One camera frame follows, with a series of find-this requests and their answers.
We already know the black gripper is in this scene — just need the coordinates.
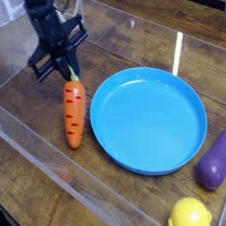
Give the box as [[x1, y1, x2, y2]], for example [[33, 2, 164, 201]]
[[28, 14, 87, 82]]

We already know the orange toy carrot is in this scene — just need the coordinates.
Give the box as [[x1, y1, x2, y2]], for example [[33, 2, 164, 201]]
[[63, 67, 87, 149]]

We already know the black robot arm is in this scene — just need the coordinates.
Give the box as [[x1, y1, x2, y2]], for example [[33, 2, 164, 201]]
[[24, 0, 87, 82]]

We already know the blue round tray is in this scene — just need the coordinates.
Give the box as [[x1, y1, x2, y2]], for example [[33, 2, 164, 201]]
[[90, 67, 208, 176]]

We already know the purple toy eggplant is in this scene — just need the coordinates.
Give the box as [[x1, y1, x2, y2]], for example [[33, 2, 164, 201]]
[[197, 130, 226, 190]]

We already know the yellow toy lemon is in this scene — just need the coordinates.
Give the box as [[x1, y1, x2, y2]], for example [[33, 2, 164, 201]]
[[167, 197, 212, 226]]

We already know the clear acrylic enclosure wall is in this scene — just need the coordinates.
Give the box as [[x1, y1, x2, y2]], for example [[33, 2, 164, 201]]
[[0, 0, 226, 226]]

